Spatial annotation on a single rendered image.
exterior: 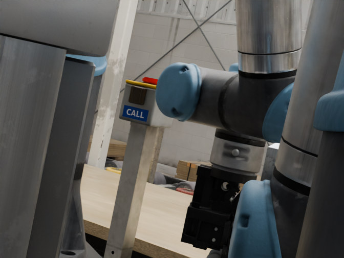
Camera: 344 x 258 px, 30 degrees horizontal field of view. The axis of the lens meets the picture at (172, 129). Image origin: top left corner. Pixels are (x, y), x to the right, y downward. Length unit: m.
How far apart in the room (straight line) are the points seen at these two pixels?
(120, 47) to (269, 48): 1.67
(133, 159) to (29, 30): 0.89
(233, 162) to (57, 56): 0.68
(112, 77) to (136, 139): 1.26
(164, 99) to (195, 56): 9.03
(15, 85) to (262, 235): 0.25
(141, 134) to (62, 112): 0.86
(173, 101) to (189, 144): 8.93
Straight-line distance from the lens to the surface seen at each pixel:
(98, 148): 2.38
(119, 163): 2.98
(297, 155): 0.44
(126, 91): 1.12
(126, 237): 1.14
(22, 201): 0.25
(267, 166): 1.00
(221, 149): 0.92
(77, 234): 0.56
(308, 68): 0.44
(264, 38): 0.73
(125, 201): 1.13
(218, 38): 9.71
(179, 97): 0.82
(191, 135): 9.74
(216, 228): 0.93
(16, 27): 0.24
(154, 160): 2.40
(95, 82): 0.54
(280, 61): 0.74
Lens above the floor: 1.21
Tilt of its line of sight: 3 degrees down
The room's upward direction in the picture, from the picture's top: 12 degrees clockwise
